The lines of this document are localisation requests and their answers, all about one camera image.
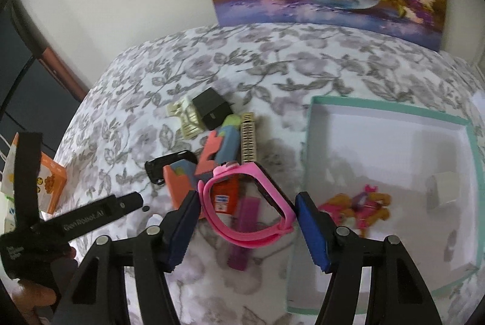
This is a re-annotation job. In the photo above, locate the cream hair claw clip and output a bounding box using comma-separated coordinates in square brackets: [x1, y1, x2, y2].
[167, 95, 203, 140]

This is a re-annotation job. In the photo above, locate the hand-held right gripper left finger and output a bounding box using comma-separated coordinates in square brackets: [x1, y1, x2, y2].
[53, 190, 201, 325]

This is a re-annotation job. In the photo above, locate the dark cabinet door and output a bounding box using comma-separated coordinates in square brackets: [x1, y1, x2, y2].
[0, 0, 89, 166]

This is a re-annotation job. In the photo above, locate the teal shallow cardboard box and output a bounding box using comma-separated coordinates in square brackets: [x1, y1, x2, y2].
[286, 95, 480, 315]

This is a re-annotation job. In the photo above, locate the pink wrist watch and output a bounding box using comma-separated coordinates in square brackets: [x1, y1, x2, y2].
[198, 161, 295, 249]

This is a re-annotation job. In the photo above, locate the brown wooden trim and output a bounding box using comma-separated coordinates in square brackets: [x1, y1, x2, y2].
[15, 0, 89, 102]

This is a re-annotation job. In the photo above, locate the white cube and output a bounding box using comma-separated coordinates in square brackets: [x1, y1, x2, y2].
[426, 171, 461, 212]

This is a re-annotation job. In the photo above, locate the small red box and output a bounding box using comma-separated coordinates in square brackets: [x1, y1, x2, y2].
[210, 177, 240, 216]

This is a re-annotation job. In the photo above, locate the grey floral blanket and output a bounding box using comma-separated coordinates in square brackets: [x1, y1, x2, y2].
[53, 24, 485, 325]

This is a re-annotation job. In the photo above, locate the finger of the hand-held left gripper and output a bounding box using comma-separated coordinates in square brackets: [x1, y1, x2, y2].
[112, 192, 144, 216]

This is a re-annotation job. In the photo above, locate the orange pink toy figure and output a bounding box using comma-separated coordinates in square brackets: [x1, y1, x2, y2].
[317, 185, 393, 236]

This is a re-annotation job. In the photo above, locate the salmon plastic piece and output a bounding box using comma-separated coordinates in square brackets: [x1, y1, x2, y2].
[194, 130, 224, 182]

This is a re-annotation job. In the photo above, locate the wooden patterned bar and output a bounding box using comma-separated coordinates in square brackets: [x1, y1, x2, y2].
[239, 113, 258, 163]

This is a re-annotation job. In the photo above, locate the white yellow carton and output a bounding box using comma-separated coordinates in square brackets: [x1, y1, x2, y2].
[0, 133, 19, 197]

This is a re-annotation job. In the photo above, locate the orange carton box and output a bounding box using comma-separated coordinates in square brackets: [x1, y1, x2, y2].
[36, 152, 68, 215]

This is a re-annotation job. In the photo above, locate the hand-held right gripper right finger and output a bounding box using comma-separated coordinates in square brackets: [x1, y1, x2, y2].
[293, 192, 444, 325]

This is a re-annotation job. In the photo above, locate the orange toy block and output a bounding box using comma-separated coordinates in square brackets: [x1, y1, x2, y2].
[163, 160, 198, 212]

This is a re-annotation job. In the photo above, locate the person's left hand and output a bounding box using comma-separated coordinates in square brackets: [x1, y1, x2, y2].
[13, 280, 61, 323]

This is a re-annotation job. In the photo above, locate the black power adapter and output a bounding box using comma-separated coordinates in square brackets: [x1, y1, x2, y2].
[192, 87, 233, 131]

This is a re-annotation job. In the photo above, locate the purple comb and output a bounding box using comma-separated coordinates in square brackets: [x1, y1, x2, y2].
[227, 196, 262, 270]

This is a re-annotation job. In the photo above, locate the blue green tube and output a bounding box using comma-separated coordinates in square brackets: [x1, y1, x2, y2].
[212, 115, 241, 168]

